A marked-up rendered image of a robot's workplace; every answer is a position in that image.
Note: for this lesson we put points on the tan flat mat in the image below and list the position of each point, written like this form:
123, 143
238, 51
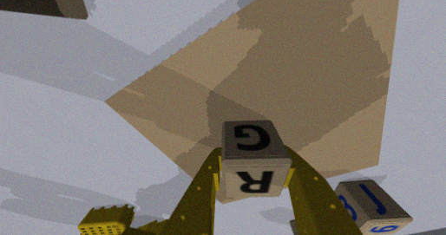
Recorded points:
319, 70

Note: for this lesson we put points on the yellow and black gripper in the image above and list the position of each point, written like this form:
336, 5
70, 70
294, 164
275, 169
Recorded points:
317, 209

